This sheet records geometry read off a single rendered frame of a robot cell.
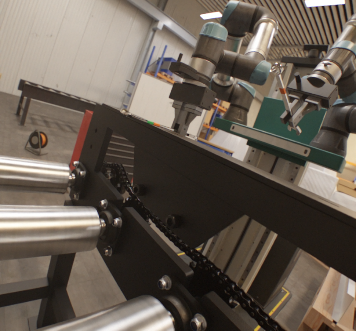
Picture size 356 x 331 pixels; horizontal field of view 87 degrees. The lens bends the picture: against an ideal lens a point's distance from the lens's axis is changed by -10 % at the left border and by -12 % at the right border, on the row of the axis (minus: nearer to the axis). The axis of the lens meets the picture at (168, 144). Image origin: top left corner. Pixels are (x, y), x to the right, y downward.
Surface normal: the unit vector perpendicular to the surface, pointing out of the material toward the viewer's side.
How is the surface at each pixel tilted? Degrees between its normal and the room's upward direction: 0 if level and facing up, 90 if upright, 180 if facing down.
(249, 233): 90
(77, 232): 59
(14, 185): 104
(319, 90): 67
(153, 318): 8
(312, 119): 90
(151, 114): 90
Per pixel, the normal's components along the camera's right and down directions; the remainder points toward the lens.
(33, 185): 0.55, 0.45
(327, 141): -0.56, -0.44
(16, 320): 0.34, -0.93
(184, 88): -0.72, -0.18
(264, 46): 0.38, -0.36
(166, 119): 0.25, 0.22
